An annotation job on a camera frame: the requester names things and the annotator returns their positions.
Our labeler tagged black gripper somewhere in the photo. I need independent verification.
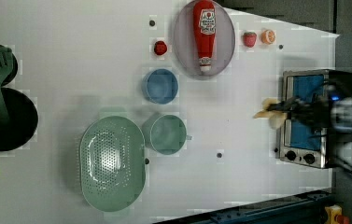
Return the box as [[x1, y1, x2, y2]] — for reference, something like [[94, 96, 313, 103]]
[[267, 97, 331, 128]]

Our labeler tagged yellow plush banana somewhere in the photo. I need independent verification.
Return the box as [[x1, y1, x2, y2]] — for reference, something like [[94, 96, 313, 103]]
[[254, 98, 288, 130]]

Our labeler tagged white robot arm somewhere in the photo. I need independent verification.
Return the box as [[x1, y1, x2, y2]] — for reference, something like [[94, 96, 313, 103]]
[[262, 95, 352, 175]]

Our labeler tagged green mug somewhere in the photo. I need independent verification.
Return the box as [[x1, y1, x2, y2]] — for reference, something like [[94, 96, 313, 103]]
[[142, 114, 192, 155]]

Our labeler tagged silver toaster oven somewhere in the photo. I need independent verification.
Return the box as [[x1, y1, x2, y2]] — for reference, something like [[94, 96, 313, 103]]
[[278, 69, 352, 169]]

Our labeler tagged orange slice toy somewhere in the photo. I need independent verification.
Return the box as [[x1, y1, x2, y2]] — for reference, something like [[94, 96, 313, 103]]
[[260, 29, 275, 45]]

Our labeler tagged red strawberry toy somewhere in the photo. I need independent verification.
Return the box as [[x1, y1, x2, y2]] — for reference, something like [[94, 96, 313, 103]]
[[243, 32, 257, 48]]

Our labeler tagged grey round plate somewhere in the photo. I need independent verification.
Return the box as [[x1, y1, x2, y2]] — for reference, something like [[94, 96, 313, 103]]
[[173, 0, 236, 79]]

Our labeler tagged yellow red clamp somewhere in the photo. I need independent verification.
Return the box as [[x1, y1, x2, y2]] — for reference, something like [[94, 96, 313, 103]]
[[325, 204, 350, 224]]

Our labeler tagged red ketchup bottle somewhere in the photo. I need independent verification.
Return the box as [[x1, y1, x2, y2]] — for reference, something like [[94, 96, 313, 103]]
[[193, 0, 216, 73]]

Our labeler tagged blue cup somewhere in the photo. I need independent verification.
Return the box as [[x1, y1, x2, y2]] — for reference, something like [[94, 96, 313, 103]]
[[141, 69, 178, 105]]

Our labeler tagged green perforated colander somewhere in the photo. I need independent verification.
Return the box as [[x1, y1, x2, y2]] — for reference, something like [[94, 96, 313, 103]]
[[79, 116, 146, 212]]

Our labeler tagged black frying pan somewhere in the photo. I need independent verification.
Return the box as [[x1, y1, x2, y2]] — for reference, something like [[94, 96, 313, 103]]
[[0, 45, 38, 151]]

